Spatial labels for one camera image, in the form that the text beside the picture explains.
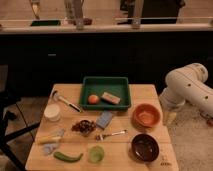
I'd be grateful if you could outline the wooden table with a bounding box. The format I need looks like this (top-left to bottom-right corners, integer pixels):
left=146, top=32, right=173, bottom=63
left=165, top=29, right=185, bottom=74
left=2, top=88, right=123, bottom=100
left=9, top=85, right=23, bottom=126
left=26, top=84, right=179, bottom=171

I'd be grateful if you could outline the white round container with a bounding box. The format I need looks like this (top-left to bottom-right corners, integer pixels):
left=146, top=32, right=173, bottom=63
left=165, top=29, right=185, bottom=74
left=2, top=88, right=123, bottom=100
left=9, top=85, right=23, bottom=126
left=44, top=104, right=60, bottom=122

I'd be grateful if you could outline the dark brown bowl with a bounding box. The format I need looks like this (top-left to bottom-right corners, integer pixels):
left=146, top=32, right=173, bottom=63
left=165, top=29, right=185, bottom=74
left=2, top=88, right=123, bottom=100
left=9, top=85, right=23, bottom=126
left=131, top=134, right=159, bottom=162

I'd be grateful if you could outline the light green small cup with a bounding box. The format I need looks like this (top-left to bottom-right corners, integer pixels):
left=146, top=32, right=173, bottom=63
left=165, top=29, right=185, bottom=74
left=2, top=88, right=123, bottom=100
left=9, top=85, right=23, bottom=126
left=88, top=146, right=105, bottom=163

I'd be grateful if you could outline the orange bowl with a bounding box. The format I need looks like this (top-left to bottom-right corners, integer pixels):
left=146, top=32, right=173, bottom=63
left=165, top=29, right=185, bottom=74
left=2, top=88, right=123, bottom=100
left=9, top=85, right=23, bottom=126
left=132, top=103, right=161, bottom=128

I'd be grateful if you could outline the brown sponge block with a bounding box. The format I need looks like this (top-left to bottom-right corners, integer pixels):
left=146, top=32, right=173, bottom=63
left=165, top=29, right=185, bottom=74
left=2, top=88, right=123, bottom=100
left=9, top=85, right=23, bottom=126
left=101, top=92, right=121, bottom=105

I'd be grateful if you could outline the green plastic tray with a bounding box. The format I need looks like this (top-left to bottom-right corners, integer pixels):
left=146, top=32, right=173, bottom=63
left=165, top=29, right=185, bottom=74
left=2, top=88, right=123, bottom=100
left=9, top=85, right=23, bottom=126
left=79, top=76, right=131, bottom=111

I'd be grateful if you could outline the blue sponge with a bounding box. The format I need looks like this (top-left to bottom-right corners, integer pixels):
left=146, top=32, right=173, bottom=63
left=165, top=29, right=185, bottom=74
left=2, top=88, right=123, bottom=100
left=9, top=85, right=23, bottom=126
left=96, top=111, right=113, bottom=129

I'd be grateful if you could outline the green chili pepper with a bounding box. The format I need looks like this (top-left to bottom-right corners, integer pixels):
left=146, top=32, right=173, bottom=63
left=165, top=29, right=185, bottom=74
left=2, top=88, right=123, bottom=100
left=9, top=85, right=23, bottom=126
left=53, top=151, right=83, bottom=163

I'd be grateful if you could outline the orange fruit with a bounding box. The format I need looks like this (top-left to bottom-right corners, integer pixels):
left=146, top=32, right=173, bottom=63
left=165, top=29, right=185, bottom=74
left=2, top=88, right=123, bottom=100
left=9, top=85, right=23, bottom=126
left=88, top=94, right=100, bottom=105

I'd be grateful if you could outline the black office chair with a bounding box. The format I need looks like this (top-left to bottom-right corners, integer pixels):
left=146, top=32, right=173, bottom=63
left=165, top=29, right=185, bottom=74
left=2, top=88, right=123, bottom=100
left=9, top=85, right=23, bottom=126
left=0, top=65, right=40, bottom=171

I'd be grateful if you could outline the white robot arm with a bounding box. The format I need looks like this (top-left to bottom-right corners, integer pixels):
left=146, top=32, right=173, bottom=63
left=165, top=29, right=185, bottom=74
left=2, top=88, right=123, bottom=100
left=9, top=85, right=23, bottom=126
left=159, top=63, right=213, bottom=126

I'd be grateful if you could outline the yellow corn cob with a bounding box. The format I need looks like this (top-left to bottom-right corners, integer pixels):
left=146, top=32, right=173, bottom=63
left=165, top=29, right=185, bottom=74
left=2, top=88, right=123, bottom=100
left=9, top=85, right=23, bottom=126
left=36, top=136, right=61, bottom=144

